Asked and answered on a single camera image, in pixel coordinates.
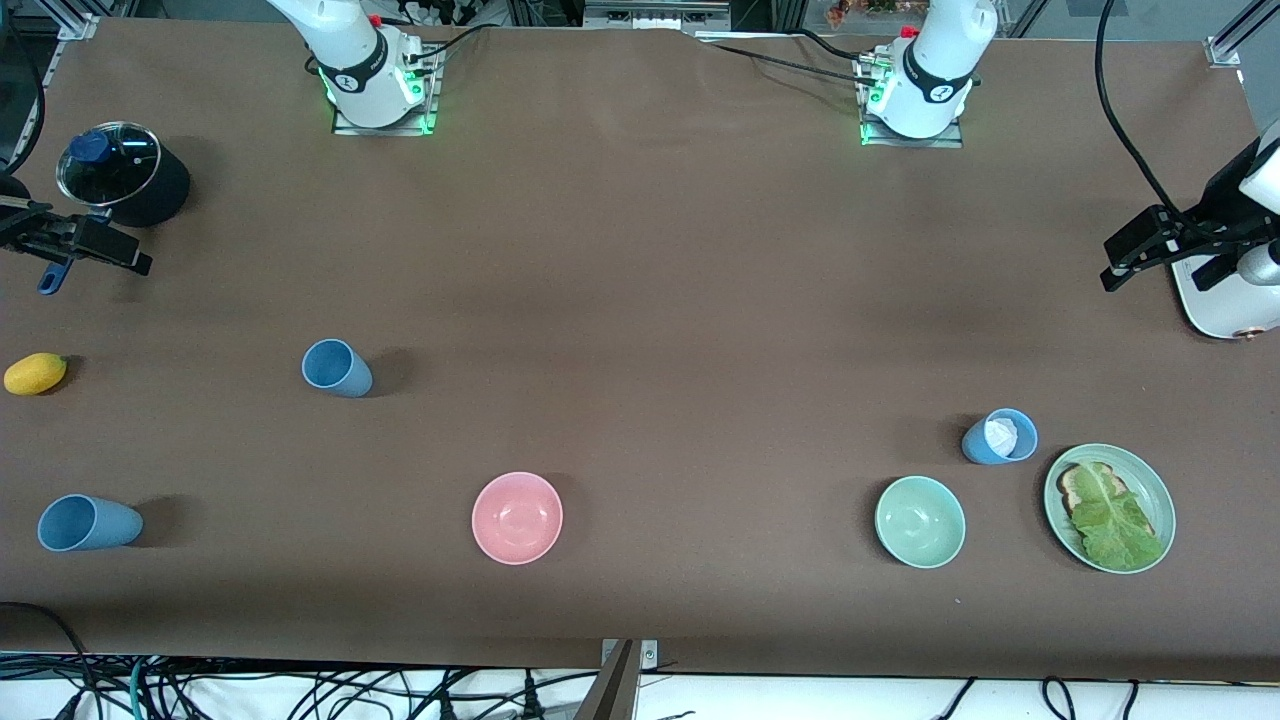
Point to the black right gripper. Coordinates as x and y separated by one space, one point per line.
22 228

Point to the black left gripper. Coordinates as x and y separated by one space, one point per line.
1226 193

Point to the white tissue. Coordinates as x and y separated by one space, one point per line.
1001 435

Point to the blue plastic cup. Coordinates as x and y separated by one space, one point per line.
978 445
90 523
340 370

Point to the glass pot lid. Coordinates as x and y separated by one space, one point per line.
125 175

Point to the dark blue pot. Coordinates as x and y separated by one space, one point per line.
168 195

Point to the yellow lemon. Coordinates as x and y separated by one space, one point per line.
35 374

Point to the green plate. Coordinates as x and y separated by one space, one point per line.
1160 500

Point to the toast slice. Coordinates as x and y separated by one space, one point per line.
1075 487

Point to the green lettuce leaf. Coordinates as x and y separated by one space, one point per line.
1115 525

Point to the mint green bowl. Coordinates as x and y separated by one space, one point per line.
920 522

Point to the pink bowl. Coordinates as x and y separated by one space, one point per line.
517 518

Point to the grey power strip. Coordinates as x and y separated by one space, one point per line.
650 15

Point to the dark slanted bar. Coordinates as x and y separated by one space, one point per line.
610 695

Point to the aluminium frame profile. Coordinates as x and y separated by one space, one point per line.
80 25
1225 50

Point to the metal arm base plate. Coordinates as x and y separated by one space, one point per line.
950 141
430 100

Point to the small metal bracket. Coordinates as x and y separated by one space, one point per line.
648 655

